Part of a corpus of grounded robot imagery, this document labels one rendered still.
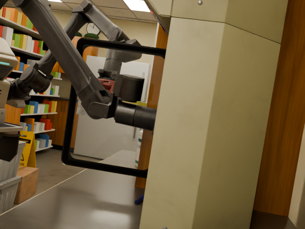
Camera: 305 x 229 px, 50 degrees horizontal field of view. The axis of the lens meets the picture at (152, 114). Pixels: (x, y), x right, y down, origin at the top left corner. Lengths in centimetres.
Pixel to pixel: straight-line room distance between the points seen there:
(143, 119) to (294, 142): 50
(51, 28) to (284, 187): 82
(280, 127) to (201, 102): 44
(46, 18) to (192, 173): 55
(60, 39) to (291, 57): 68
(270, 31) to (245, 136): 25
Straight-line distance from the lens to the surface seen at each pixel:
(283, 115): 108
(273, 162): 109
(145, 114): 81
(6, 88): 148
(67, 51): 89
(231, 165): 76
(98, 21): 137
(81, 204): 89
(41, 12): 95
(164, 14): 71
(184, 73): 69
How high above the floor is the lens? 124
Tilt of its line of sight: 3 degrees down
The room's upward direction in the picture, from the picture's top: 9 degrees clockwise
